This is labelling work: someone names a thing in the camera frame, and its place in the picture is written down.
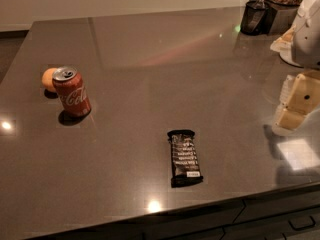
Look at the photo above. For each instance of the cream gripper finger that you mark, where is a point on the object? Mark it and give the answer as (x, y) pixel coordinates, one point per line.
(299, 96)

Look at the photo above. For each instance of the red coke can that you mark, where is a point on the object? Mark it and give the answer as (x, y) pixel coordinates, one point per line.
(71, 90)

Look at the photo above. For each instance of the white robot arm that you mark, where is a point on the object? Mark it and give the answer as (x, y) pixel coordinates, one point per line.
(299, 46)

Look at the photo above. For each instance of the black rxbar chocolate wrapper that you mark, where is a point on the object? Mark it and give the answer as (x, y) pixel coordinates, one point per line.
(184, 160)

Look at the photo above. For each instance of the dark metal box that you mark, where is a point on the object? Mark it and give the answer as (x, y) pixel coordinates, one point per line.
(279, 18)

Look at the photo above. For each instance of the black mesh cup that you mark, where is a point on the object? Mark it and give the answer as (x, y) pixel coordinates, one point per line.
(253, 18)

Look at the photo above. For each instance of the orange fruit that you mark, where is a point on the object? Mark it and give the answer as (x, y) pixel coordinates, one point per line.
(47, 80)

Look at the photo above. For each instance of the black drawer handle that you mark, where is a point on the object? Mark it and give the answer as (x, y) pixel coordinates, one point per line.
(302, 223)

